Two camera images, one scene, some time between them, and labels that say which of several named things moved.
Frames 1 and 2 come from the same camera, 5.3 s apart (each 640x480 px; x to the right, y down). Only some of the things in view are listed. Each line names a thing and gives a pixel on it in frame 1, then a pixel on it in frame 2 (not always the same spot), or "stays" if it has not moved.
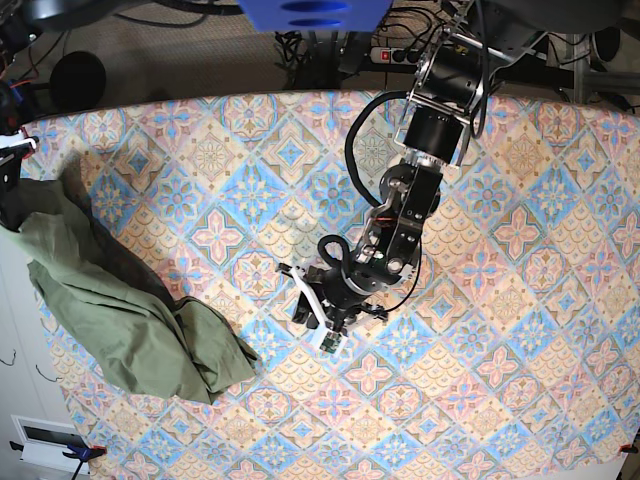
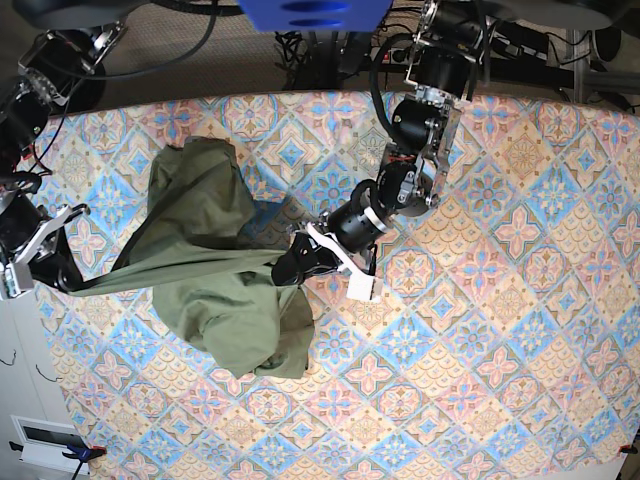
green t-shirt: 112,306 -> 213,283
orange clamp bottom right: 628,448 stays
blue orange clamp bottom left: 78,453 stays
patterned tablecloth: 514,356 stays
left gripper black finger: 12,205 -> 60,268
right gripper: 326,312 -> 351,233
